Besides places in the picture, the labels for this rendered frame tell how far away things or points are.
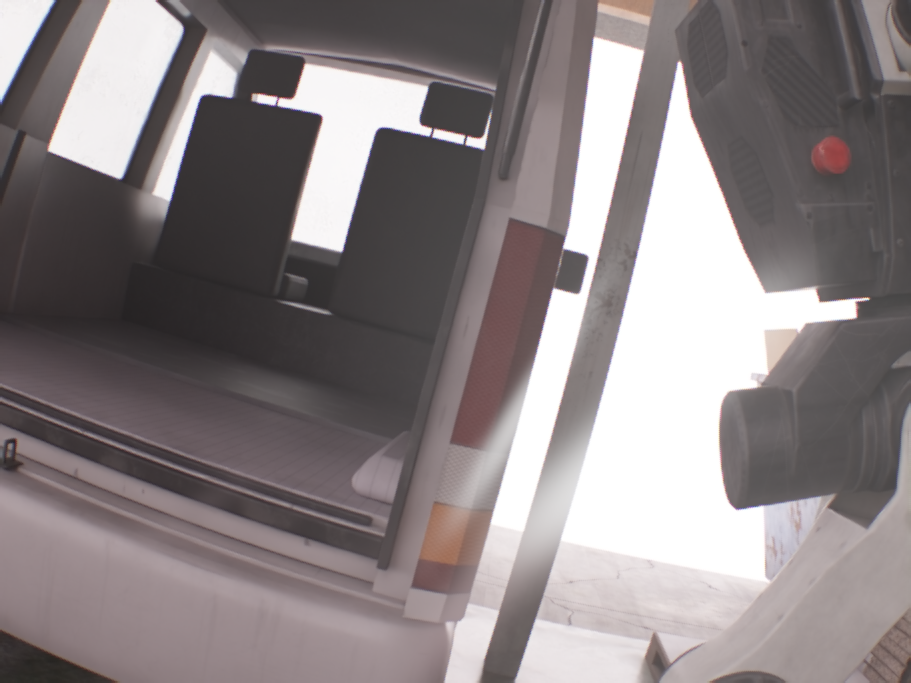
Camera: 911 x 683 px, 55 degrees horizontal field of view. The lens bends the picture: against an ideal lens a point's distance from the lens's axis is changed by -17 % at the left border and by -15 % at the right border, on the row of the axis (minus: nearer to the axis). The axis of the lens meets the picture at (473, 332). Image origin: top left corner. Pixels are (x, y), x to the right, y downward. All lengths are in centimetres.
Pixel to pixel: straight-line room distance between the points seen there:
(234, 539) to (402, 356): 180
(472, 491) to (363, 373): 190
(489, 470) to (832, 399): 60
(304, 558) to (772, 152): 91
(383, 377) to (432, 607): 191
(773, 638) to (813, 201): 40
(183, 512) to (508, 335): 55
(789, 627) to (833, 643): 6
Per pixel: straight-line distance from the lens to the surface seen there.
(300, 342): 323
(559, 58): 146
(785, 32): 86
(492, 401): 132
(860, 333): 89
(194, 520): 148
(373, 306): 323
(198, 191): 340
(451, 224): 321
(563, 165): 140
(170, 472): 146
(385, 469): 155
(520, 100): 139
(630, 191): 272
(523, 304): 133
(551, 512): 271
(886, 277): 87
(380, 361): 319
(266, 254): 331
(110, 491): 153
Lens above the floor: 93
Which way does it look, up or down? level
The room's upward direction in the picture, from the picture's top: 15 degrees clockwise
